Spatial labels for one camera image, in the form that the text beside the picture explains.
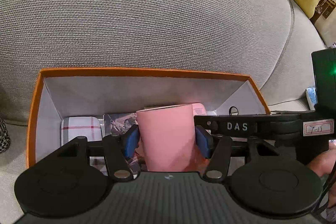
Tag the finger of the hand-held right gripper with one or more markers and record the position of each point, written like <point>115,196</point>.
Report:
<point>207,123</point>

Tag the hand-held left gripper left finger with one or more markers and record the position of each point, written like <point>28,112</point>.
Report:
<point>131,141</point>

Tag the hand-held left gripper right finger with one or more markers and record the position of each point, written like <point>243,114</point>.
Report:
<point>203,142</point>

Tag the dark picture print box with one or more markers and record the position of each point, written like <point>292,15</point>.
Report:
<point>118,123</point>

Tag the pink cylindrical container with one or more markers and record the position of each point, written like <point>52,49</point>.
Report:
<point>168,134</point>

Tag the plaid tin case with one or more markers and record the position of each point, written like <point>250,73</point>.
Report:
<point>78,129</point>

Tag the orange cardboard box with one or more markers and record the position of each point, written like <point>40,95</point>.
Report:
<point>131,72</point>

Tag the person's right hand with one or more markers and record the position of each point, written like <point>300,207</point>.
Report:
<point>323,159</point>

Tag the blue printed pillow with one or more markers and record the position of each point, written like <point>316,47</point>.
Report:
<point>311,98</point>

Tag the cream mini suitcase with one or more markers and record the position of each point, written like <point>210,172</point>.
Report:
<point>326,14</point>

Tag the houndstooth pillow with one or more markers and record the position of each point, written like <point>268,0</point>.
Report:
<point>4,134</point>

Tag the beige sofa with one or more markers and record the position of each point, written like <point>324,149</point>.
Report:
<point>144,11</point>

